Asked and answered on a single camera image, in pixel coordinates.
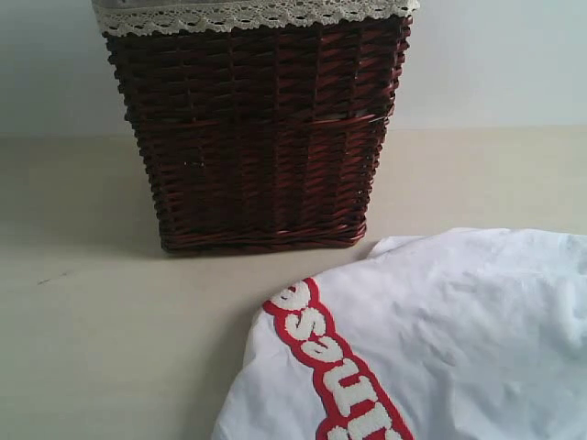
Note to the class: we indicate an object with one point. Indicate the white t-shirt red lettering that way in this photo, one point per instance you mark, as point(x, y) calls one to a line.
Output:
point(469, 334)

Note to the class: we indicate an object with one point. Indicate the dark red wicker basket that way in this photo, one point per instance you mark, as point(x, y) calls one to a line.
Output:
point(265, 139)

